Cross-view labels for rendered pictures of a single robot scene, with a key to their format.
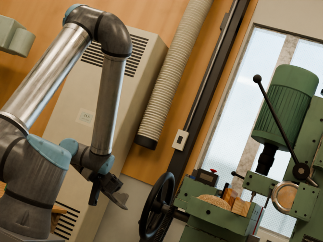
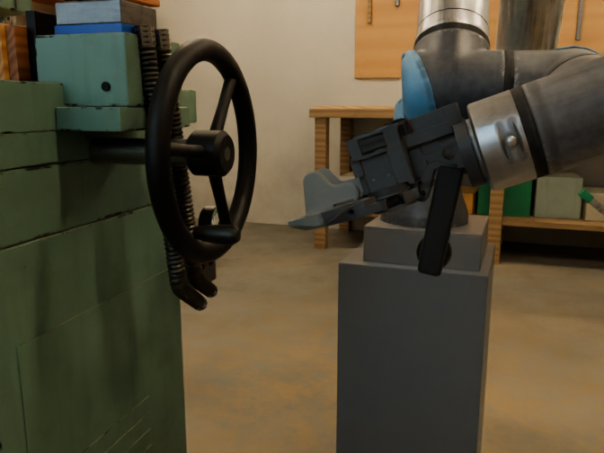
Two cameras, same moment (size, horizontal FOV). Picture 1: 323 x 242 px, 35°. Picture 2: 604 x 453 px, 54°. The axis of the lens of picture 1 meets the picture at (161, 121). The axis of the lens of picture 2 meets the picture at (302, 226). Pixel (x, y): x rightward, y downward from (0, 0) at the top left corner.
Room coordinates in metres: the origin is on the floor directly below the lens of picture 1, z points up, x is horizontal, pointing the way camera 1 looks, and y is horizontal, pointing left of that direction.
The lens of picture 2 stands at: (2.84, 0.00, 0.87)
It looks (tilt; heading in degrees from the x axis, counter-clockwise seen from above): 12 degrees down; 180
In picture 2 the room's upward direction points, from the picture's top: straight up
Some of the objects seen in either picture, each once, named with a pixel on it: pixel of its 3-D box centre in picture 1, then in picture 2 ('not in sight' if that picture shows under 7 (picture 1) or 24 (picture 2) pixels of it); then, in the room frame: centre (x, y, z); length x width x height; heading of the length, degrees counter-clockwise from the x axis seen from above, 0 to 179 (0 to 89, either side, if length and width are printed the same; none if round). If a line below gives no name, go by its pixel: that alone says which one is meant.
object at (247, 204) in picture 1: (252, 212); not in sight; (1.94, -0.45, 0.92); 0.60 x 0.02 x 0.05; 162
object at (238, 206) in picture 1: (244, 210); not in sight; (1.83, -0.40, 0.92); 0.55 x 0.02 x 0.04; 162
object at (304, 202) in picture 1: (304, 202); not in sight; (1.75, -0.56, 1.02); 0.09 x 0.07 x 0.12; 162
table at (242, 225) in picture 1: (216, 213); (63, 106); (1.97, -0.33, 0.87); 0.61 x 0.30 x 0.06; 162
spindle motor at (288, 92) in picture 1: (285, 108); not in sight; (1.95, -0.43, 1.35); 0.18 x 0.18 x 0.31
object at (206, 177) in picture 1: (205, 176); (113, 18); (2.00, -0.24, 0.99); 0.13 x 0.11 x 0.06; 162
